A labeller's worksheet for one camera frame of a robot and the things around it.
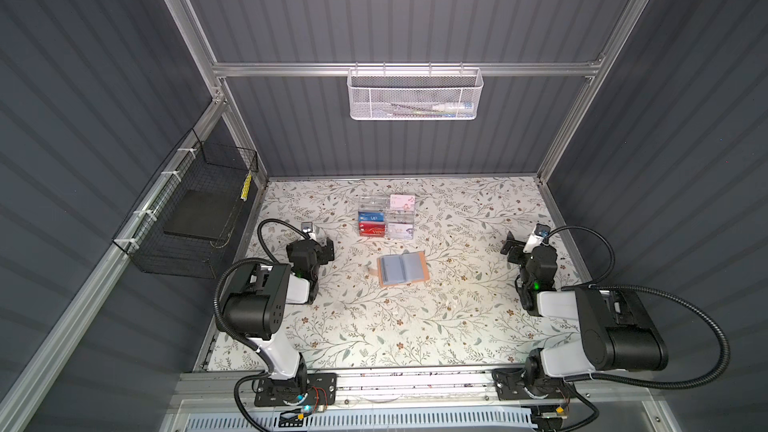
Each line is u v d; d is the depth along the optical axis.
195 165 0.79
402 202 1.02
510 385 0.74
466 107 0.89
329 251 0.91
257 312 0.47
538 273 0.70
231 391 0.67
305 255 0.75
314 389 0.72
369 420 0.77
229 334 0.46
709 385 0.41
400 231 1.02
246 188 0.83
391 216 1.09
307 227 0.84
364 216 1.02
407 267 0.94
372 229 1.02
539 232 0.78
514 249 0.83
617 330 0.46
